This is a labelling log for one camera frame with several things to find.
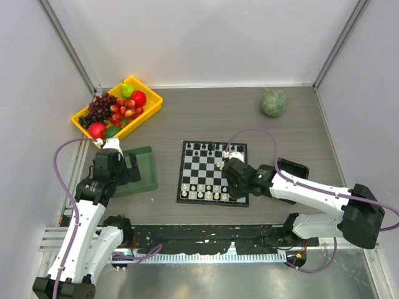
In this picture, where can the white chess piece cluster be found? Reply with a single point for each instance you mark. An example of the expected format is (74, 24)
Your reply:
(203, 183)

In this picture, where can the purple grape bunch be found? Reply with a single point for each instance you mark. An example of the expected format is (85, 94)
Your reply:
(99, 110)

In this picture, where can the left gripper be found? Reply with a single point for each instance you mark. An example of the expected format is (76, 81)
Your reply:
(132, 172)

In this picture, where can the green melon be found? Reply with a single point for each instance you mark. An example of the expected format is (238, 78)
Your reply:
(273, 103)

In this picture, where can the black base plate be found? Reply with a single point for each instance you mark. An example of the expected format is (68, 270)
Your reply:
(210, 239)

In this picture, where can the red mango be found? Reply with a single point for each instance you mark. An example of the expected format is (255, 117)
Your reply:
(97, 130)

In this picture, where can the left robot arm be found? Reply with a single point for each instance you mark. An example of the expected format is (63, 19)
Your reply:
(81, 259)

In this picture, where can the black plastic box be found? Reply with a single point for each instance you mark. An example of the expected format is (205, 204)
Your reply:
(293, 168)

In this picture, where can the green lime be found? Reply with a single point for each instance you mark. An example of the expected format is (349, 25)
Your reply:
(111, 131)

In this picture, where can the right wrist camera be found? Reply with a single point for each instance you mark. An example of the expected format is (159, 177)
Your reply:
(230, 155)

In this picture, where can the black grape bunch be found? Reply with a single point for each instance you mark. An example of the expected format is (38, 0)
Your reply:
(85, 122)

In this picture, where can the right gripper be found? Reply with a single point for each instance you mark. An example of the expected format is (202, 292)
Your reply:
(234, 194)

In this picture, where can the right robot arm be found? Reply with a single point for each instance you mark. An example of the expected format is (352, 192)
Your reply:
(345, 213)

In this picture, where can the green pear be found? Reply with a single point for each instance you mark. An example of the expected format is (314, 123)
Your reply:
(127, 89)

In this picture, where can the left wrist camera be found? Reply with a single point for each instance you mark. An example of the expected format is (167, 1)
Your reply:
(113, 143)

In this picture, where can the black white chessboard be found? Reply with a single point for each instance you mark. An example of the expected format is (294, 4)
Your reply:
(211, 152)

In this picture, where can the green plastic tray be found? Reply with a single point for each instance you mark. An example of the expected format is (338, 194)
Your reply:
(146, 166)

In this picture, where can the yellow plastic tray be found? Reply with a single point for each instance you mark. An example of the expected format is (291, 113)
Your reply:
(153, 105)

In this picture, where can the white cable duct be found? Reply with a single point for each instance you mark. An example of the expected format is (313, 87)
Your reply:
(228, 257)

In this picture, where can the red apple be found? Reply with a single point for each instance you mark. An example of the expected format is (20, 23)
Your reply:
(139, 98)

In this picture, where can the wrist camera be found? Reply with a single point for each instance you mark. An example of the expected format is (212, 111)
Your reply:
(230, 155)
(113, 143)

